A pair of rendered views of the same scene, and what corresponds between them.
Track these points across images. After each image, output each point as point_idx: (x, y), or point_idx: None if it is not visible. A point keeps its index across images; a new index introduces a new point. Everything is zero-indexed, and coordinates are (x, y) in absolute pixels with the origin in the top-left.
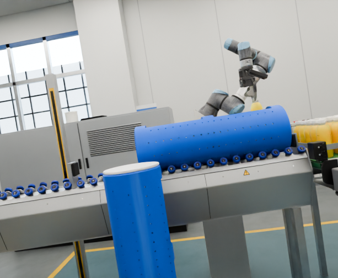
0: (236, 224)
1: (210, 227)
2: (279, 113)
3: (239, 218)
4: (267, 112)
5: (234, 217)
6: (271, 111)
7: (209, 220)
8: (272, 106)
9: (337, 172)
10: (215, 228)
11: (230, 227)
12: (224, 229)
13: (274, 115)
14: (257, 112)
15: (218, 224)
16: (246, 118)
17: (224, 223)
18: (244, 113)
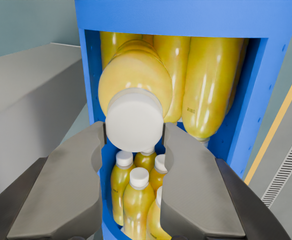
0: (78, 71)
1: (79, 105)
2: None
3: (75, 66)
4: (273, 76)
5: (75, 75)
6: (280, 51)
7: (76, 109)
8: (256, 25)
9: None
10: (79, 98)
11: (79, 78)
12: (80, 86)
13: (289, 42)
14: (255, 119)
15: (77, 95)
16: (248, 158)
17: (77, 87)
18: (235, 170)
